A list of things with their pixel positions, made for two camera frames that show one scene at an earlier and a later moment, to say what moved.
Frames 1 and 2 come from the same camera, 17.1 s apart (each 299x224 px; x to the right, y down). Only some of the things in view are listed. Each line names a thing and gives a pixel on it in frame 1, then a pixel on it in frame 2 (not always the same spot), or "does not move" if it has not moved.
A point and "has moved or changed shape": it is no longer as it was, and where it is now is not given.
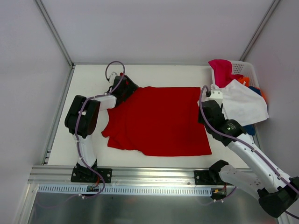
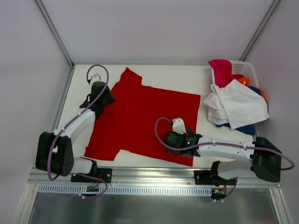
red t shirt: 158,121 has moved or changed shape
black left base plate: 90,175 does not move
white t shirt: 243,104 does not move
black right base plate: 208,178 does not move
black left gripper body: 130,86 -> 103,98
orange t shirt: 245,80 does not move
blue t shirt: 250,129 does not move
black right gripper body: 205,114 -> 170,139
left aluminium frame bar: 44,161 does not move
